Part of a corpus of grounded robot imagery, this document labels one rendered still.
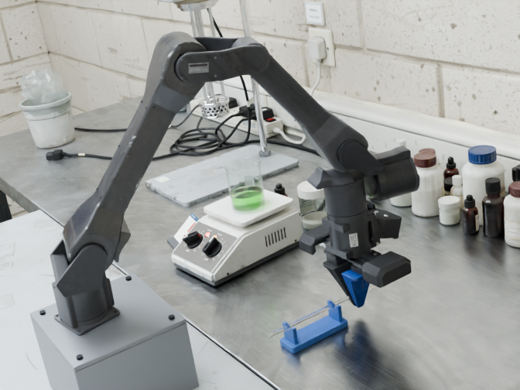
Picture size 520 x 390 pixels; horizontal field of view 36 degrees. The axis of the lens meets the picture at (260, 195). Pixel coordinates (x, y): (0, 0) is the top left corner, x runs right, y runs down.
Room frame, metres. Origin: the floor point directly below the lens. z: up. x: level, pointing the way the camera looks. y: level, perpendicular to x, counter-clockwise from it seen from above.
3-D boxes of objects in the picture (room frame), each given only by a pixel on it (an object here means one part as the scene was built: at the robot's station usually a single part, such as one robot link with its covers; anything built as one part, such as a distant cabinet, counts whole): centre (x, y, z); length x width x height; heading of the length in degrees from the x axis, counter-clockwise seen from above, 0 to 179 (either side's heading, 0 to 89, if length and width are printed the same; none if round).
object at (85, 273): (0.95, 0.24, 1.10); 0.09 x 0.07 x 0.06; 15
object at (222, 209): (1.32, 0.02, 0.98); 0.12 x 0.12 x 0.01; 36
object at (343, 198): (1.04, -0.12, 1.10); 0.09 x 0.06 x 0.07; 105
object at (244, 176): (1.30, 0.02, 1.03); 0.07 x 0.06 x 0.08; 28
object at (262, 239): (1.30, 0.04, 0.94); 0.22 x 0.13 x 0.08; 126
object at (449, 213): (1.30, -0.33, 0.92); 0.04 x 0.04 x 0.04
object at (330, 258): (1.03, -0.12, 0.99); 0.09 x 0.04 x 0.02; 30
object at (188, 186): (1.72, 0.08, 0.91); 0.30 x 0.20 x 0.01; 120
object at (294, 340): (1.00, -0.05, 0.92); 0.10 x 0.03 x 0.04; 121
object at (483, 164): (1.30, -0.39, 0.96); 0.07 x 0.07 x 0.13
